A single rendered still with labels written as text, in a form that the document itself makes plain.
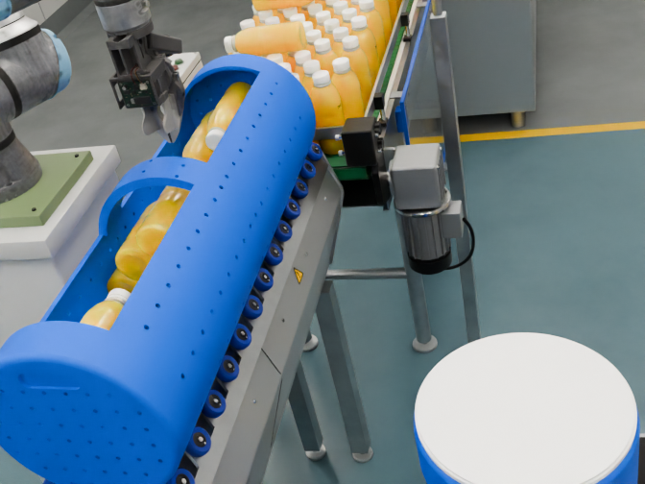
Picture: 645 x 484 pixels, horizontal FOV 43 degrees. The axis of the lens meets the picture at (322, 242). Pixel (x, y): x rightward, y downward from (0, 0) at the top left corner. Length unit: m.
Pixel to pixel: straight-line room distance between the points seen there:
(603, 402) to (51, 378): 0.70
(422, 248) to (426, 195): 0.16
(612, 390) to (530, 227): 2.07
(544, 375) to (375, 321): 1.72
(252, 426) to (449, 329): 1.45
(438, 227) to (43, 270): 0.97
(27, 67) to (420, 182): 0.90
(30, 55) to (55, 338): 0.66
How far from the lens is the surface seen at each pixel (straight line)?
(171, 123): 1.38
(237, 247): 1.31
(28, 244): 1.50
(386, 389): 2.60
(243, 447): 1.36
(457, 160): 2.26
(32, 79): 1.60
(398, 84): 2.25
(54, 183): 1.60
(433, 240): 2.07
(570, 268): 2.97
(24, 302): 1.62
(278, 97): 1.63
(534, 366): 1.16
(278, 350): 1.51
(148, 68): 1.32
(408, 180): 1.96
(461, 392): 1.13
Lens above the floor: 1.86
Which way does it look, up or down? 35 degrees down
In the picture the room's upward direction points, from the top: 13 degrees counter-clockwise
